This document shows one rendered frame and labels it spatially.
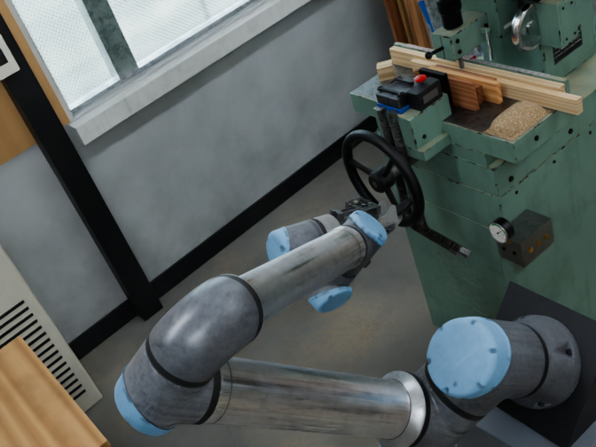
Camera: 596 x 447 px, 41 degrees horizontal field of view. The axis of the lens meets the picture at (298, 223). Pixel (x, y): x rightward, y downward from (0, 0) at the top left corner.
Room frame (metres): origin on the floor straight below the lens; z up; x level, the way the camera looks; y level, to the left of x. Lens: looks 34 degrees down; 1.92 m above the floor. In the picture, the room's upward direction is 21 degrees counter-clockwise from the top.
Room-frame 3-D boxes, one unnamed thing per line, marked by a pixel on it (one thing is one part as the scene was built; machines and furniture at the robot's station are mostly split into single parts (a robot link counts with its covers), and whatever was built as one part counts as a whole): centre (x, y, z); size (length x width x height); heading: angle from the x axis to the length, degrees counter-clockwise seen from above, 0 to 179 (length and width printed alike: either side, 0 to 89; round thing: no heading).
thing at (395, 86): (1.75, -0.38, 0.99); 0.13 x 0.11 x 0.06; 25
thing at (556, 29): (1.77, -0.78, 1.02); 0.09 x 0.07 x 0.12; 25
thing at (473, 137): (1.79, -0.45, 0.87); 0.61 x 0.30 x 0.06; 25
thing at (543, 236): (1.54, -0.53, 0.58); 0.12 x 0.08 x 0.08; 115
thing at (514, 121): (1.58, -0.58, 0.92); 0.14 x 0.09 x 0.04; 115
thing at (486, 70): (1.85, -0.57, 0.92); 0.60 x 0.02 x 0.05; 25
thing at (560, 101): (1.76, -0.59, 0.92); 0.55 x 0.02 x 0.04; 25
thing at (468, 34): (1.84, -0.57, 1.03); 0.14 x 0.07 x 0.09; 115
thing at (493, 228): (1.51, -0.47, 0.65); 0.06 x 0.04 x 0.08; 25
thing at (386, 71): (2.05, -0.39, 0.92); 0.05 x 0.04 x 0.04; 73
